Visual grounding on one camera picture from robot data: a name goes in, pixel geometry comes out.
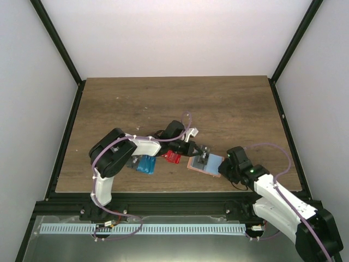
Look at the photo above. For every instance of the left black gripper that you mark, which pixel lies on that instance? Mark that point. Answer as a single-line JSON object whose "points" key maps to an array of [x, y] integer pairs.
{"points": [[189, 149]]}

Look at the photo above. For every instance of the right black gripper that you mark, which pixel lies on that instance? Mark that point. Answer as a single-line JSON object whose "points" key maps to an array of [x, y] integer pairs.
{"points": [[222, 170]]}

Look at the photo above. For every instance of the pink leather card holder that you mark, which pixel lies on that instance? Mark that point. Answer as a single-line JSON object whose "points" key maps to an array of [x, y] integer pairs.
{"points": [[210, 168]]}

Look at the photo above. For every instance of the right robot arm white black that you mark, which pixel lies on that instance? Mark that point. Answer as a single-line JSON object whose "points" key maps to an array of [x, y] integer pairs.
{"points": [[313, 231]]}

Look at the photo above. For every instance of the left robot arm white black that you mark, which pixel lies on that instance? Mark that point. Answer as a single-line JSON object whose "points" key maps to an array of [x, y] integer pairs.
{"points": [[112, 152]]}

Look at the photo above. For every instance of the red VIP card pile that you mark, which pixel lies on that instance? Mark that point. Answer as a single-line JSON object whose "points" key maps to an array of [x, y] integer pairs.
{"points": [[172, 157]]}

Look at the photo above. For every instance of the blue card pile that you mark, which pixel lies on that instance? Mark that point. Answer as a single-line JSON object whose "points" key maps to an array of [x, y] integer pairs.
{"points": [[146, 164]]}

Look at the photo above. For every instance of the black card pile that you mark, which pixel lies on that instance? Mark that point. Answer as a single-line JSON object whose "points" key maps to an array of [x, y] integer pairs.
{"points": [[133, 162]]}

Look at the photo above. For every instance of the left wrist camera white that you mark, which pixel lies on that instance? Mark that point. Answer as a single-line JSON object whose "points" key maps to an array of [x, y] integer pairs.
{"points": [[190, 133]]}

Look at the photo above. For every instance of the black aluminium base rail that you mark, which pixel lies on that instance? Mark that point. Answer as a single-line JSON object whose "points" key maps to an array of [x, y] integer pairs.
{"points": [[232, 204]]}

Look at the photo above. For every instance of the light blue slotted cable duct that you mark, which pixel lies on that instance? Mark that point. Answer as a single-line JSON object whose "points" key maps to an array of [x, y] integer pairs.
{"points": [[146, 229]]}

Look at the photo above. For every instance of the right black frame post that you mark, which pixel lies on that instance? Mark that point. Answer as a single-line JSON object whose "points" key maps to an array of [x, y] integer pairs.
{"points": [[297, 37]]}

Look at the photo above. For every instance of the black frame post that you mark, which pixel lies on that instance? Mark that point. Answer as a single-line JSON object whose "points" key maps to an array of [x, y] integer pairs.
{"points": [[297, 37], [52, 32]]}

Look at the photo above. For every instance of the left black frame post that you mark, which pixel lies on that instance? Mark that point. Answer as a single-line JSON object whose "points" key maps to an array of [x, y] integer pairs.
{"points": [[52, 32]]}

